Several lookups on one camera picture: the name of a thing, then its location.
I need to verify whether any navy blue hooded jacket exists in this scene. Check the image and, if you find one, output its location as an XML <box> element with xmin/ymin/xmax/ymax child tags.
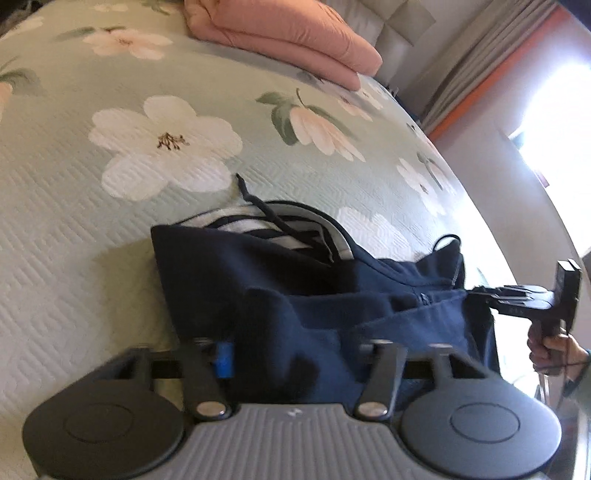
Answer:
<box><xmin>150</xmin><ymin>194</ymin><xmax>499</xmax><ymax>408</ymax></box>

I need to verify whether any person's right hand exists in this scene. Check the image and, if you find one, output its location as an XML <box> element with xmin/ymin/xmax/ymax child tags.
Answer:
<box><xmin>527</xmin><ymin>323</ymin><xmax>590</xmax><ymax>381</ymax></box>

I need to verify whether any floral green quilted bedspread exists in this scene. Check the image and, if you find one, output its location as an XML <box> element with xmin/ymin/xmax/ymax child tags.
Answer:
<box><xmin>1</xmin><ymin>1</ymin><xmax>513</xmax><ymax>479</ymax></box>

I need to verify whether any grey window curtain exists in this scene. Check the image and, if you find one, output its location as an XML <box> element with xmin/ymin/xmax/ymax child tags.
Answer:
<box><xmin>404</xmin><ymin>1</ymin><xmax>557</xmax><ymax>133</ymax></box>

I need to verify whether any beige padded leather headboard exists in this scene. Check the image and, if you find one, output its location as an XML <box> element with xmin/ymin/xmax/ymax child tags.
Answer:
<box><xmin>325</xmin><ymin>0</ymin><xmax>436</xmax><ymax>87</ymax></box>

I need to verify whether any folded pink blanket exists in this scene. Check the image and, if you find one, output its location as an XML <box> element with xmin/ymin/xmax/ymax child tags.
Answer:
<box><xmin>184</xmin><ymin>1</ymin><xmax>383</xmax><ymax>91</ymax></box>

